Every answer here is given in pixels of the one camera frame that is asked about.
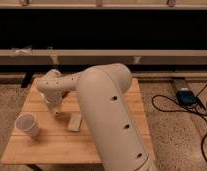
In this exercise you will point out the wooden table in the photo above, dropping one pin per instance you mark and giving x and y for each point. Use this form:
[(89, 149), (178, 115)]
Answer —
[(55, 144)]

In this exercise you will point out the translucent plastic cup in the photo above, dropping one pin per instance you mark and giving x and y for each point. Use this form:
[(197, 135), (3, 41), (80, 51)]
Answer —
[(27, 123)]

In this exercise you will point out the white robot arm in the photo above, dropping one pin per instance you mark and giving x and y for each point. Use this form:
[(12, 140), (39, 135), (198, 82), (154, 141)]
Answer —
[(101, 97)]

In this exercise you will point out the white rectangular sponge block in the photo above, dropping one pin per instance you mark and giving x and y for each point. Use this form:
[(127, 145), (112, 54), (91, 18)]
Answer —
[(74, 122)]

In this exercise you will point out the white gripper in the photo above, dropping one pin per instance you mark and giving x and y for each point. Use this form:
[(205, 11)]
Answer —
[(53, 102)]

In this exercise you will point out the blue power adapter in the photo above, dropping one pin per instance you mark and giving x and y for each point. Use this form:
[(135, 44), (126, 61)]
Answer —
[(186, 98)]

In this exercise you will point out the small red brown packet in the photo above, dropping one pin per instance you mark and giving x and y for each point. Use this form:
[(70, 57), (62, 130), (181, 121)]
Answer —
[(64, 94)]

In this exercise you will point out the white bottle with label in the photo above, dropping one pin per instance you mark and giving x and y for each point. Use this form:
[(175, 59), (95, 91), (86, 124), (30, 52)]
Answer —
[(56, 113)]

